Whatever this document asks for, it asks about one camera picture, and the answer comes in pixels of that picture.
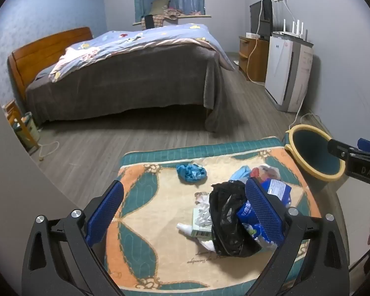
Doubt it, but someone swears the olive pillow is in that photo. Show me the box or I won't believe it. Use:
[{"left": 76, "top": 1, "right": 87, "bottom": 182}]
[{"left": 149, "top": 0, "right": 170, "bottom": 16}]

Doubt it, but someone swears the white power cable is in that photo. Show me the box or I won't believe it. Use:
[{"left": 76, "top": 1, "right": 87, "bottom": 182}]
[
  {"left": 277, "top": 0, "right": 293, "bottom": 37},
  {"left": 246, "top": 3, "right": 267, "bottom": 85}
]

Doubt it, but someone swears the small white green box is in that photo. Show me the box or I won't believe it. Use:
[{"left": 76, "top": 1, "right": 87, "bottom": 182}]
[{"left": 193, "top": 208, "right": 213, "bottom": 239}]

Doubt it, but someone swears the black plastic bag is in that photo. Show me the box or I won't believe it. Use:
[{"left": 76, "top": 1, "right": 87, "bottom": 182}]
[{"left": 209, "top": 180, "right": 262, "bottom": 257}]

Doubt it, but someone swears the teal orange printed mat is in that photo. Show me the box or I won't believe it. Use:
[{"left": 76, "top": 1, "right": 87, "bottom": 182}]
[{"left": 106, "top": 136, "right": 323, "bottom": 290}]

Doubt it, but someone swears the wooden bed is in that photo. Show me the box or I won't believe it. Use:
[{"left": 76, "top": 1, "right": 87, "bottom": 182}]
[{"left": 8, "top": 23, "right": 236, "bottom": 133}]

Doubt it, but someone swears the white router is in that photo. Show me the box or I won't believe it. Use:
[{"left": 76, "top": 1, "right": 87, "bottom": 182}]
[{"left": 273, "top": 19, "right": 307, "bottom": 41}]

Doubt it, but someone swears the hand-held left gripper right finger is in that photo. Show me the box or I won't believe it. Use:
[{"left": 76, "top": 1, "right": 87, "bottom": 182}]
[{"left": 245, "top": 178, "right": 350, "bottom": 296}]

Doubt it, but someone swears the teal trash bin yellow rim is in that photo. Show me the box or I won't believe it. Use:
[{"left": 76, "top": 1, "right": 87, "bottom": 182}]
[{"left": 284, "top": 124, "right": 347, "bottom": 193}]

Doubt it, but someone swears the blue face mask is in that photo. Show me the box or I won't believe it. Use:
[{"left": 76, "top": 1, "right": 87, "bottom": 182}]
[{"left": 230, "top": 166, "right": 252, "bottom": 182}]

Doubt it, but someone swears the blue white wipes packet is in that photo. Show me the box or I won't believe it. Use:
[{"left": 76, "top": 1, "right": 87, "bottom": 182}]
[{"left": 236, "top": 202, "right": 278, "bottom": 250}]

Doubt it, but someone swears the wooden window sill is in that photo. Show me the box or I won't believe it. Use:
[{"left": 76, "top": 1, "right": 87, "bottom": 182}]
[{"left": 132, "top": 14, "right": 212, "bottom": 26}]

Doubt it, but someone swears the thin white cable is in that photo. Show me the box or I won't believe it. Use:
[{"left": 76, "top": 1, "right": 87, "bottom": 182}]
[{"left": 38, "top": 140, "right": 60, "bottom": 161}]

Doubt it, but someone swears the blue packet white label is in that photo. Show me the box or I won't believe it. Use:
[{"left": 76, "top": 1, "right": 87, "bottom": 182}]
[{"left": 260, "top": 179, "right": 292, "bottom": 207}]

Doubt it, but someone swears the white floor cable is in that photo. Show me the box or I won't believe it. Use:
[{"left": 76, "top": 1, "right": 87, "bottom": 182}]
[{"left": 288, "top": 99, "right": 327, "bottom": 136}]

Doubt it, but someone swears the wooden cabinet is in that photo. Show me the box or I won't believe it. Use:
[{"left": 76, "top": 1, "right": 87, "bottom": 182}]
[{"left": 238, "top": 35, "right": 270, "bottom": 83}]

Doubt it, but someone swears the small white green bucket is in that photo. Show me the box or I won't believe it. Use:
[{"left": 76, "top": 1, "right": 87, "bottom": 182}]
[{"left": 14, "top": 114, "right": 40, "bottom": 148}]

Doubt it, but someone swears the plaid clothes pile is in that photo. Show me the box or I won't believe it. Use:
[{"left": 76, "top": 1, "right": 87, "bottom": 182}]
[{"left": 154, "top": 6, "right": 201, "bottom": 27}]

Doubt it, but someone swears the blue disposable glove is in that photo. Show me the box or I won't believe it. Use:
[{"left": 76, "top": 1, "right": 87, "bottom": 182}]
[{"left": 176, "top": 163, "right": 208, "bottom": 184}]

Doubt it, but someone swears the small white bottle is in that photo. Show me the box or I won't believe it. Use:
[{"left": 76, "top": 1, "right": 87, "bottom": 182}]
[{"left": 176, "top": 222, "right": 198, "bottom": 238}]

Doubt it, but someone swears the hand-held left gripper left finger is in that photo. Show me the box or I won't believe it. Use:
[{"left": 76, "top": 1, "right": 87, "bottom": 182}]
[{"left": 21, "top": 180, "right": 125, "bottom": 296}]

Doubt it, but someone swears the grey bedspread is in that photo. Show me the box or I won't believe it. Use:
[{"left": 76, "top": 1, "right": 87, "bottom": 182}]
[{"left": 25, "top": 41, "right": 235, "bottom": 131}]

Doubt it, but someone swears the crumpled red white wrapper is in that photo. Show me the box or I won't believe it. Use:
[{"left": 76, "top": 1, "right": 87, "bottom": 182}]
[{"left": 250, "top": 164, "right": 281, "bottom": 181}]

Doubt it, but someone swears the white air purifier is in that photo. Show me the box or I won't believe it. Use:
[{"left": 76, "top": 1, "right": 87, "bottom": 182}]
[{"left": 264, "top": 32, "right": 314, "bottom": 113}]

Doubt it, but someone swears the blue printed quilt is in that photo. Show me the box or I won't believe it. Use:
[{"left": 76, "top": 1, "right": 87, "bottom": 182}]
[{"left": 48, "top": 23, "right": 236, "bottom": 82}]

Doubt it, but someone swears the black monitor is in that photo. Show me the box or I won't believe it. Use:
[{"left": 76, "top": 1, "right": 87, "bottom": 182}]
[{"left": 249, "top": 0, "right": 273, "bottom": 40}]

